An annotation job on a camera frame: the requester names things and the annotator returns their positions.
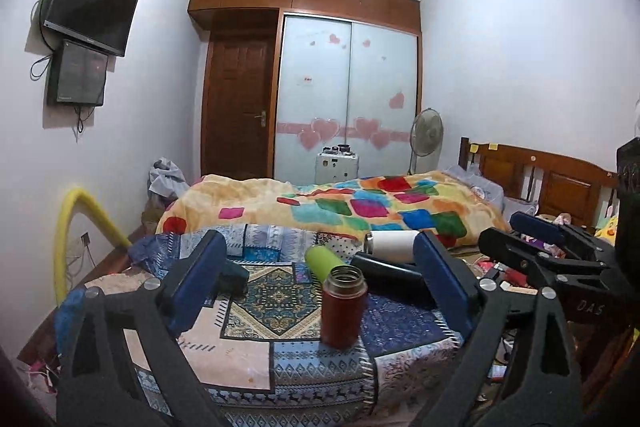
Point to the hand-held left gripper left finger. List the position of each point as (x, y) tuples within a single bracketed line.
[(194, 289)]

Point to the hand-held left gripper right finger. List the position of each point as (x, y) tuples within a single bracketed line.
[(446, 279)]

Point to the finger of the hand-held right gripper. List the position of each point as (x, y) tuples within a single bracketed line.
[(537, 228), (515, 252)]

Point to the green cup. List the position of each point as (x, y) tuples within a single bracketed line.
[(322, 263)]

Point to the black cup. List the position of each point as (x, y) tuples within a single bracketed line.
[(387, 274)]

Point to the white cup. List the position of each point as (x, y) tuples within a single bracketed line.
[(395, 247)]

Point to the red-brown metal cup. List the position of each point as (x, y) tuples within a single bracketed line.
[(343, 312)]

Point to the yellow plush toy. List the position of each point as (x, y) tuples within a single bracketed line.
[(609, 227)]

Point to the wooden bed headboard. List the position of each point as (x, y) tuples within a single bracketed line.
[(560, 187)]

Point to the pale printed pillow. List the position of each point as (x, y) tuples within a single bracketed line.
[(477, 189)]

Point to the blue patterned blanket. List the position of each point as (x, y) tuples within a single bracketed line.
[(280, 357)]

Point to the grey clothes pile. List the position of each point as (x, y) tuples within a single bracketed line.
[(167, 182)]

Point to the yellow foam tube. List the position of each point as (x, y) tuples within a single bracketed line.
[(82, 202)]

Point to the standing electric fan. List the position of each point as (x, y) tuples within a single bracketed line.
[(426, 132)]

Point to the colourful checked yellow blanket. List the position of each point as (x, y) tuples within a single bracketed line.
[(320, 202)]

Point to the small white cabinet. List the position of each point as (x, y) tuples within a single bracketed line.
[(336, 168)]

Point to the brown wooden door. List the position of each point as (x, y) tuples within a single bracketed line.
[(237, 107)]

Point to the frosted sliding wardrobe doors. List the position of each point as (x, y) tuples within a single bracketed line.
[(345, 97)]

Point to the wall power socket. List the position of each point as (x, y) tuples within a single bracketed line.
[(85, 238)]

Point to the small wall-mounted monitor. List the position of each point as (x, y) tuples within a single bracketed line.
[(80, 74)]

